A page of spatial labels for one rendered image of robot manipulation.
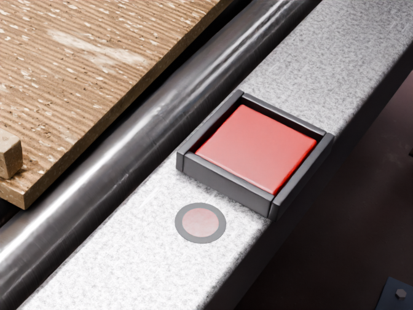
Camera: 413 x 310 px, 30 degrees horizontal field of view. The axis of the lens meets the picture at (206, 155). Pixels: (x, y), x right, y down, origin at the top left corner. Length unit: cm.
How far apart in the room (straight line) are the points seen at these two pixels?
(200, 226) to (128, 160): 7
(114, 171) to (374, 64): 23
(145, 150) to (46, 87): 8
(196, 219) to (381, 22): 26
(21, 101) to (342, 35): 26
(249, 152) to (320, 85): 10
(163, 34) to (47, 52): 9
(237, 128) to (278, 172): 5
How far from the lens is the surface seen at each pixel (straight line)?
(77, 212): 48
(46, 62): 55
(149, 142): 52
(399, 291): 160
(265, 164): 49
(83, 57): 55
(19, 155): 47
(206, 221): 47
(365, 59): 61
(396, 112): 199
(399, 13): 67
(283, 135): 51
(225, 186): 48
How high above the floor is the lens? 128
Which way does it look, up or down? 46 degrees down
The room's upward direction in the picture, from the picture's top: 6 degrees clockwise
